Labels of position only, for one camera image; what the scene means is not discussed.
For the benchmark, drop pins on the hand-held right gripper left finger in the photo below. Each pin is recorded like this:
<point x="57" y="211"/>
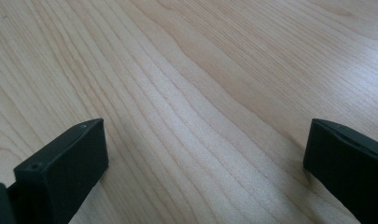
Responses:
<point x="62" y="174"/>

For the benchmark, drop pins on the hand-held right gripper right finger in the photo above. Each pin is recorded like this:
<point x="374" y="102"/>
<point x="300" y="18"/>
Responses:
<point x="348" y="168"/>

